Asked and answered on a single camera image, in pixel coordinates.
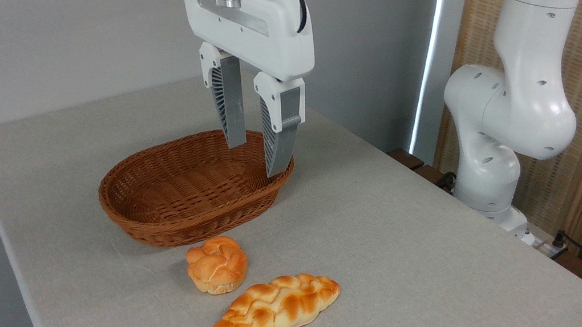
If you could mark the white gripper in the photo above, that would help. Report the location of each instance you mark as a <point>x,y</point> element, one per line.
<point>264,32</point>

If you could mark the brown wicker basket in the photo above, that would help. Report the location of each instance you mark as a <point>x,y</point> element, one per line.
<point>178,187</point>

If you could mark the black power plug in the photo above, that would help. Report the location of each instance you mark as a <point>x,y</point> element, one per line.
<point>559,240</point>

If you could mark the grey fabric tablecloth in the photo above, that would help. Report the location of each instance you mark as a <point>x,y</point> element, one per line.
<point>421,292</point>

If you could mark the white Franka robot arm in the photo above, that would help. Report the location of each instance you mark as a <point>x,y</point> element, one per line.
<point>512,110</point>

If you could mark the white power strip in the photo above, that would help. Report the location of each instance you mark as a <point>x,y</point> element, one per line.
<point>543,248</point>

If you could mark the long braided bread loaf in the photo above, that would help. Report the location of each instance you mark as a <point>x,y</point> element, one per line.
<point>275,305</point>

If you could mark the round knotted bread roll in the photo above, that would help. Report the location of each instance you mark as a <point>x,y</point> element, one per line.
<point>215,265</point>

